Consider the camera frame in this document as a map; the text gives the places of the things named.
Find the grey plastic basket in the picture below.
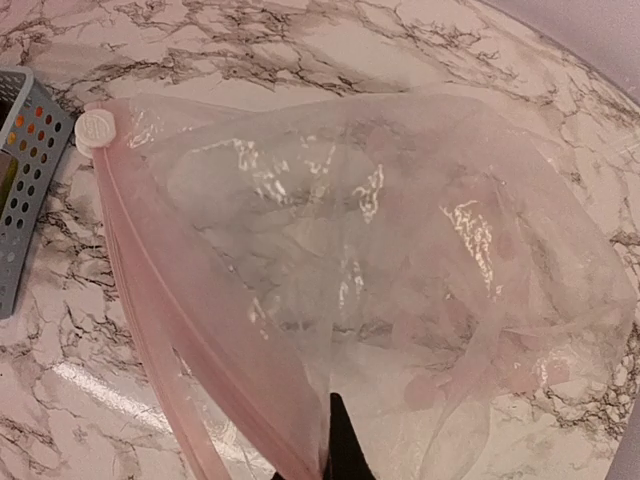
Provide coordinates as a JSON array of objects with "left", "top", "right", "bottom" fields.
[{"left": 1, "top": 66, "right": 74, "bottom": 319}]

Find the white bag zipper slider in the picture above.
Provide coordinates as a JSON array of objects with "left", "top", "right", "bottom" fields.
[{"left": 74, "top": 109, "right": 117, "bottom": 158}]

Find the clear zip top bag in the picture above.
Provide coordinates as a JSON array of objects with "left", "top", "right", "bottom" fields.
[{"left": 85, "top": 93, "right": 636, "bottom": 479}]

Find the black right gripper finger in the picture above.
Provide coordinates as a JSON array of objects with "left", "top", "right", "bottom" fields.
[{"left": 323, "top": 393, "right": 375, "bottom": 480}]

